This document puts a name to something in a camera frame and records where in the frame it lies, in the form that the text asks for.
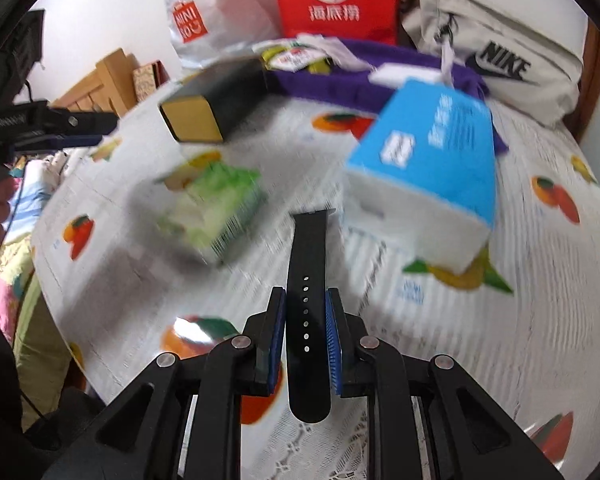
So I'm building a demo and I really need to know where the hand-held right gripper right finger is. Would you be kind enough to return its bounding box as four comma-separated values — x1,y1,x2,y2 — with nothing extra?
326,287,568,480

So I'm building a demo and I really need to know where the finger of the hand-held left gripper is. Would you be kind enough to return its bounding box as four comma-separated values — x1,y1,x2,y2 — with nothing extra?
47,109,119,135
15,135,103,153

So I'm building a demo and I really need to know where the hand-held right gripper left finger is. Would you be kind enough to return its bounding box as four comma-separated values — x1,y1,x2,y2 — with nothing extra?
42,286,287,480

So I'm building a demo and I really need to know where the black watch strap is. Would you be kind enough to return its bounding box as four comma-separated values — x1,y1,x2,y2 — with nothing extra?
286,210,337,423

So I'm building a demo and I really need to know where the wooden furniture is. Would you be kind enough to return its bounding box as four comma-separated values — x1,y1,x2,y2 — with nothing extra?
50,47,141,116

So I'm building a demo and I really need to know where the dark object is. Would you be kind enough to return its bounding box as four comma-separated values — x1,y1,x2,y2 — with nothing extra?
0,10,46,106

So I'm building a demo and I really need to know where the colourful printed bedding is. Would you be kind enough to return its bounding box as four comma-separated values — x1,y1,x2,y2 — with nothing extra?
0,152,66,311

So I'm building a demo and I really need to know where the small patterned box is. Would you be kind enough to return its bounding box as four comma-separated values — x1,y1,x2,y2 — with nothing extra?
132,60,168,101

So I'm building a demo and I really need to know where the black box with gold end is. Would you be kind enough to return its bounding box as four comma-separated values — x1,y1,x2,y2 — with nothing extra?
159,57,271,143

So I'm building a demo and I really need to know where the green tissue pack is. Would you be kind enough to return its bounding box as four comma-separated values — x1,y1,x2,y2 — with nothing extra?
155,160,266,266

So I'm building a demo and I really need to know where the white plastic shopping bag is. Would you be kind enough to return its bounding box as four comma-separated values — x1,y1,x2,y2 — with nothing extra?
160,0,281,68

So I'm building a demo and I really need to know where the yellow-green blanket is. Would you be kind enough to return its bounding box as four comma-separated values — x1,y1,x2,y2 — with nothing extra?
12,270,73,428

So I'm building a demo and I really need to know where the blue and white box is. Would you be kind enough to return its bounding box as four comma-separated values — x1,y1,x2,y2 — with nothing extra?
342,78,498,276

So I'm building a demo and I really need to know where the white green sachet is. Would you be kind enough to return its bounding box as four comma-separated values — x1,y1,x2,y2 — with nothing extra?
261,42,333,73

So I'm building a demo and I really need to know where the person's dark clothing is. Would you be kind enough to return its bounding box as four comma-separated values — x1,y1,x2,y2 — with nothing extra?
0,267,101,480

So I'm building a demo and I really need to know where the purple cloth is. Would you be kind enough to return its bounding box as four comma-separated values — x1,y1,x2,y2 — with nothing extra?
267,37,511,156

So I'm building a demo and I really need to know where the red paper bag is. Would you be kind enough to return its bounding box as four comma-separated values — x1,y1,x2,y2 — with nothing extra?
269,0,401,46

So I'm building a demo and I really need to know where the white tissue pack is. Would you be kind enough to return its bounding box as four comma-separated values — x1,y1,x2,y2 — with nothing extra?
370,62,443,86

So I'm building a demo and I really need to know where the white fabric bag black logo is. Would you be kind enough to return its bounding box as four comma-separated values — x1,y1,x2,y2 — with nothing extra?
400,0,581,128

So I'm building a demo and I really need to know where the black cable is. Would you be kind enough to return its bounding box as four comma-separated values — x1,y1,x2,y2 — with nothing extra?
10,360,48,421

